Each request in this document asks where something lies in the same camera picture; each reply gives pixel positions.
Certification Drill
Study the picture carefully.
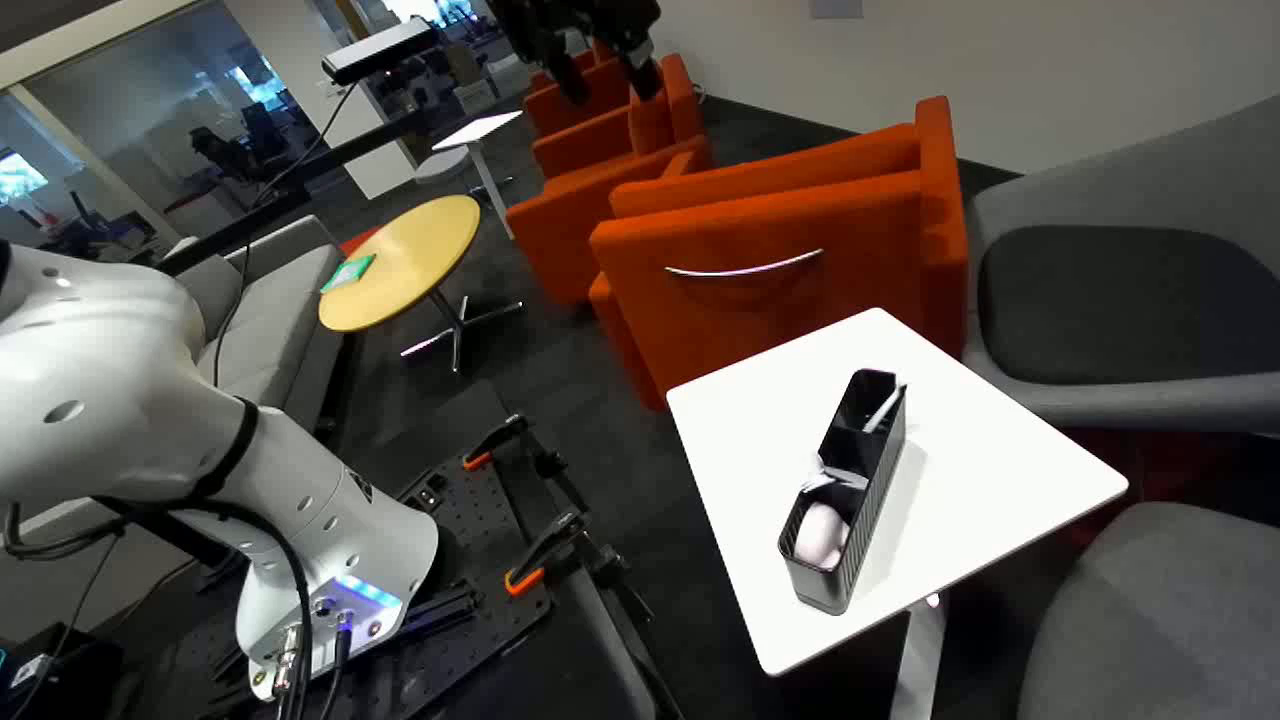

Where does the white table stand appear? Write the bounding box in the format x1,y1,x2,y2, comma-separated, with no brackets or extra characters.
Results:
883,592,954,720

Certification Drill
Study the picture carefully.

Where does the small white side table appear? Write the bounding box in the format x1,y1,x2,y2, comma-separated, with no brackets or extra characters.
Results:
431,109,529,245

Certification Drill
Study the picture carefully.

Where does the orange armchair with white strip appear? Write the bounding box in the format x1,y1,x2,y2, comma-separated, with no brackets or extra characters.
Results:
586,93,971,414

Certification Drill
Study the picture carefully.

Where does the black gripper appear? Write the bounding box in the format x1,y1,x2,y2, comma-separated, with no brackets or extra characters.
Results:
488,0,669,109

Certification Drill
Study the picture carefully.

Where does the black boom pole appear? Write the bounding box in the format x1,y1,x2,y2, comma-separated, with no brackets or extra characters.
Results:
158,111,446,278

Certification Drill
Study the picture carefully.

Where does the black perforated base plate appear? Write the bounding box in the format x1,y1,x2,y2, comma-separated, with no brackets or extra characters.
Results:
132,426,656,720

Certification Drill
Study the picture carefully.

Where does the black orange clamp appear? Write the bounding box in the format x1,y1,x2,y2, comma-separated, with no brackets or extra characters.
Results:
456,409,537,480
502,508,632,605

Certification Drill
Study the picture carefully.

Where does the round yellow table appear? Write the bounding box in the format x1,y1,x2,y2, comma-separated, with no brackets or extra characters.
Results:
318,194,533,376

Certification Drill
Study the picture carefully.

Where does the plain orange armchair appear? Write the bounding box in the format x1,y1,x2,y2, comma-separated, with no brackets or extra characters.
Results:
521,47,632,136
506,52,711,311

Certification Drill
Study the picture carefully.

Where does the grey upholstered bench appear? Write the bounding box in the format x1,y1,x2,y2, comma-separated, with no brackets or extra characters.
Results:
165,235,353,437

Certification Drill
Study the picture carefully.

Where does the plain grey chair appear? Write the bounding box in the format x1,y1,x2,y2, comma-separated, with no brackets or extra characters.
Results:
1017,498,1280,720

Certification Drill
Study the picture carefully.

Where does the small green item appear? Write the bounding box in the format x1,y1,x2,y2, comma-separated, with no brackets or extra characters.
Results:
325,251,383,298

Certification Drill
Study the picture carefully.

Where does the black stereo camera bar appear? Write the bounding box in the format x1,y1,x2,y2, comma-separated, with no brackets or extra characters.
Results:
318,18,447,87

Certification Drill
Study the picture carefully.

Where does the grey chair with dark cushion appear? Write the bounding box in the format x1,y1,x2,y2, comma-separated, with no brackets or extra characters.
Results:
961,93,1280,444

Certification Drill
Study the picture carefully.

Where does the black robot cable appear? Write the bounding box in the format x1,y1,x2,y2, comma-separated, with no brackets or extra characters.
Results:
0,395,325,705

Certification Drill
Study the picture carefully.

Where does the white plastic cutlery piece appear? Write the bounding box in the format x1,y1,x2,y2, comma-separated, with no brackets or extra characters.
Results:
810,456,874,498

